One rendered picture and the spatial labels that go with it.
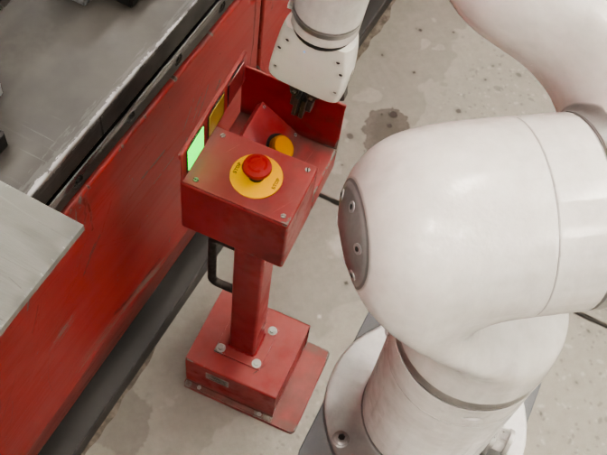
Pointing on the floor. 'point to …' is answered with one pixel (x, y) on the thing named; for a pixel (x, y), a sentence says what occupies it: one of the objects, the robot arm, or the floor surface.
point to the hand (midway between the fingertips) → (303, 100)
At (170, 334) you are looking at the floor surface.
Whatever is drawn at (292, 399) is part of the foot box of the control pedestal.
